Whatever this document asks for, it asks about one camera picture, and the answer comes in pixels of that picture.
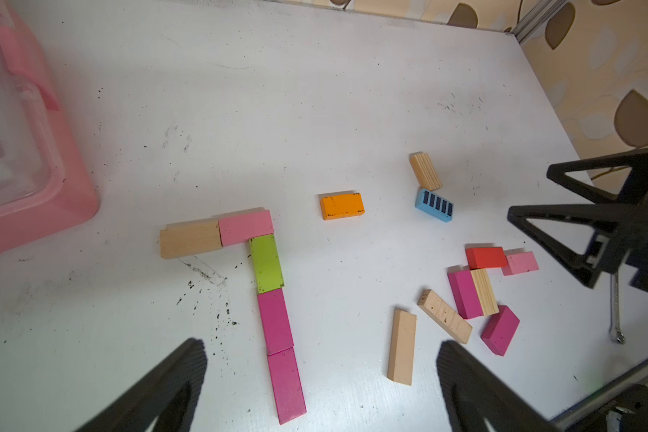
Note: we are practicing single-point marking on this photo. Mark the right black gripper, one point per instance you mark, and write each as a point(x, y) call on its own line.
point(588, 240)

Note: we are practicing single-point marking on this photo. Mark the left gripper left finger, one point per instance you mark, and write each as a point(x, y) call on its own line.
point(165, 399)

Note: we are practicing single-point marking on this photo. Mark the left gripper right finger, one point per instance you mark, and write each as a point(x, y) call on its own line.
point(477, 400)

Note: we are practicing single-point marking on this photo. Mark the magenta block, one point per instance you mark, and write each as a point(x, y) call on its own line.
point(500, 330)
point(275, 321)
point(465, 293)
point(287, 386)

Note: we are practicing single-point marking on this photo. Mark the green block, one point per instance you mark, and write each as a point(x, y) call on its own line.
point(266, 262)

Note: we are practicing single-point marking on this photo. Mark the light pink block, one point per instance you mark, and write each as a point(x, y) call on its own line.
point(243, 227)
point(520, 263)

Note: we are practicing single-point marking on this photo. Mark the blue striped block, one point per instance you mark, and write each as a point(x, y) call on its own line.
point(434, 205)

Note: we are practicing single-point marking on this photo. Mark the orange block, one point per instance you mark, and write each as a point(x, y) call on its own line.
point(341, 206)

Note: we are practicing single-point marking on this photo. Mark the small natural wood block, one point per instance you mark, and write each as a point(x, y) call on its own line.
point(485, 292)

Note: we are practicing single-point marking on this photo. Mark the silver wrench on table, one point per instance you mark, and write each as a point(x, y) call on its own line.
point(615, 333)

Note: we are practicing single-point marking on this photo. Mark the red block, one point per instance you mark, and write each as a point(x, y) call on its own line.
point(486, 257)

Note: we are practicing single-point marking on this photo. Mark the pink plastic storage box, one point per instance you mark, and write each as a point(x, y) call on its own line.
point(44, 186)

